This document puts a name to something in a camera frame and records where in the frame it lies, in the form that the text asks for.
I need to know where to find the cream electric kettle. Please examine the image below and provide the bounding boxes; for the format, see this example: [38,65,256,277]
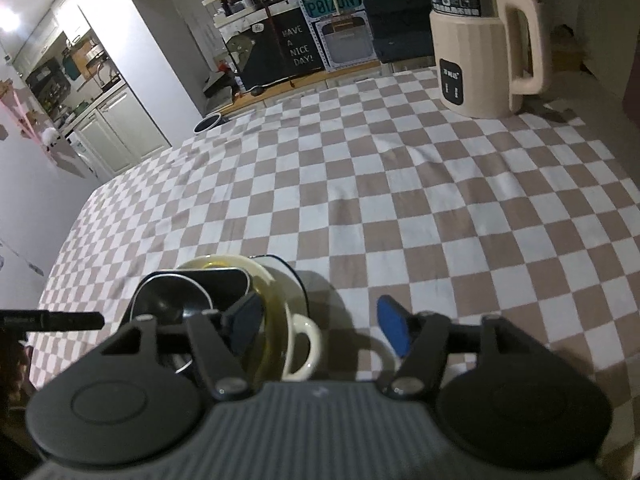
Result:
[426,0,552,120]

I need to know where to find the cream bowl with handles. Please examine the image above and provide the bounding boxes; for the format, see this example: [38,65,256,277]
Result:
[172,254,323,392]

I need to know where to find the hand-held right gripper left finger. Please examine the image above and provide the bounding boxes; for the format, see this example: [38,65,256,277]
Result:
[102,292,266,402]

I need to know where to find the white washing machine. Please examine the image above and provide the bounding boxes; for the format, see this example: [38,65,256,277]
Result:
[64,131,101,179]

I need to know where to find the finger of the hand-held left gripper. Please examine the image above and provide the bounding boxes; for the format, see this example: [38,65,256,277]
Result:
[37,311,105,332]

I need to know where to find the white kitchen cabinet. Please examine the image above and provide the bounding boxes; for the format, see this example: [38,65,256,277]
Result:
[72,85,173,176]

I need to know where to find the black printed sign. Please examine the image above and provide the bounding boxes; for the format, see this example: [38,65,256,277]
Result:
[235,22,326,88]

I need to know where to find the square white leaf-print plate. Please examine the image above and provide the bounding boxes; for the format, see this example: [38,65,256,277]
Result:
[250,255,310,318]

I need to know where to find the brown cardboard box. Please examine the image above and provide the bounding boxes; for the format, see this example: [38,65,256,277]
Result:
[550,25,588,73]

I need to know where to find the brown white checkered cloth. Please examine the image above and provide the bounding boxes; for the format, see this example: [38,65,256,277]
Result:
[27,65,640,480]

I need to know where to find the small steel cup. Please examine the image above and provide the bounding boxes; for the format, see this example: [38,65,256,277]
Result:
[127,280,213,331]

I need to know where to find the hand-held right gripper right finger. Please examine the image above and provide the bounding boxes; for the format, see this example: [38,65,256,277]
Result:
[376,294,551,403]

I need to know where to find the wide steel tray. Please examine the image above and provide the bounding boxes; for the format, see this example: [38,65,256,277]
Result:
[122,269,252,376]

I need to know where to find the dark blue cloth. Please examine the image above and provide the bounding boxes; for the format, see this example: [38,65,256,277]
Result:
[357,0,436,64]

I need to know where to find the white printed cardboard box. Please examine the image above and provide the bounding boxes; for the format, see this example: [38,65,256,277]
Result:
[300,0,378,71]

